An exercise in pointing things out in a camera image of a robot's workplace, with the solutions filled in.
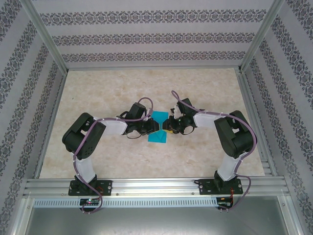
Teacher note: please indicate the blue square paper sheet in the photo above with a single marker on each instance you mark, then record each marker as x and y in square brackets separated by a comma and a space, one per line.
[157, 138]

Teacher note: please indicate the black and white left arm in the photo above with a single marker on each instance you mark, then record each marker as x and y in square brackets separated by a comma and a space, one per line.
[86, 169]

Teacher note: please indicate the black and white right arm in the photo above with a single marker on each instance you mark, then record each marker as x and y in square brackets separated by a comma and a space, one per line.
[227, 169]

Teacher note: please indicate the grey metal shelf panel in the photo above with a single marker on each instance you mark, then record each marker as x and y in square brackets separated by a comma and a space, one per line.
[156, 222]

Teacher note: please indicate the aluminium frame cross rail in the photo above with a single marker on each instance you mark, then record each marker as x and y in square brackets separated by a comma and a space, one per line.
[154, 67]

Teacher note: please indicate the aluminium mounting rail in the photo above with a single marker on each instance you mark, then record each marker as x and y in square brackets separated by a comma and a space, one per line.
[156, 187]

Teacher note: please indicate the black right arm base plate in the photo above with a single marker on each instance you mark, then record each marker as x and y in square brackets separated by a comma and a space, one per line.
[206, 187]

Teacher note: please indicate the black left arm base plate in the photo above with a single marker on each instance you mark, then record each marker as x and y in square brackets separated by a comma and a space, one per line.
[105, 187]

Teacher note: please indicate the aluminium frame side rail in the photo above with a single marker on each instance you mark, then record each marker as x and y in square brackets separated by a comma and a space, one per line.
[248, 98]
[52, 122]

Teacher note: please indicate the aluminium frame post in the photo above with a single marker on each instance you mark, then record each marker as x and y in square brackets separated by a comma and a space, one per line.
[262, 34]
[45, 34]

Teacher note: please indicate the aluminium frame beam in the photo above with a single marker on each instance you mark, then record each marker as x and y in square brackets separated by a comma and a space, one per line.
[289, 215]
[23, 215]

